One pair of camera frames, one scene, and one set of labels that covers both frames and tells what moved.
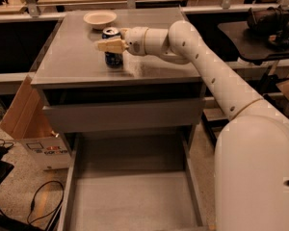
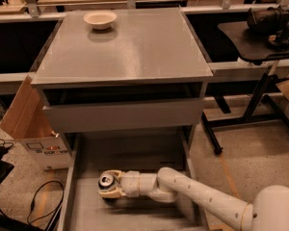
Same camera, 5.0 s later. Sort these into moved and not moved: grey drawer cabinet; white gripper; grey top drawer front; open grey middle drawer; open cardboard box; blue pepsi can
Moved: white gripper; blue pepsi can
Not moved: grey top drawer front; open grey middle drawer; open cardboard box; grey drawer cabinet
